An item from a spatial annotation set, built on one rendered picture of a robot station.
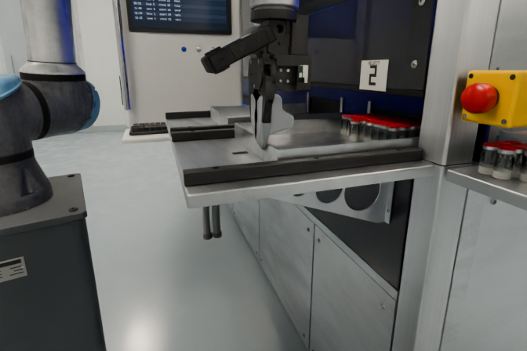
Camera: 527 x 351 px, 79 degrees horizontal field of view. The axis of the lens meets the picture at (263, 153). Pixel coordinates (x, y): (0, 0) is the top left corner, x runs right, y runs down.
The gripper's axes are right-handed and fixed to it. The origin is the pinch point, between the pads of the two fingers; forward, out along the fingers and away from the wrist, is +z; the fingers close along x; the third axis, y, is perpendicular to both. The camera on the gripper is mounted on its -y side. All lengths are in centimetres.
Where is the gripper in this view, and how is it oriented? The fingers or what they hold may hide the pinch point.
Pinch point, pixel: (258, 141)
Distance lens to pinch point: 52.7
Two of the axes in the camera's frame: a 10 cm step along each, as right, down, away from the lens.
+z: -0.2, 9.7, 2.5
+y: 9.5, -0.6, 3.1
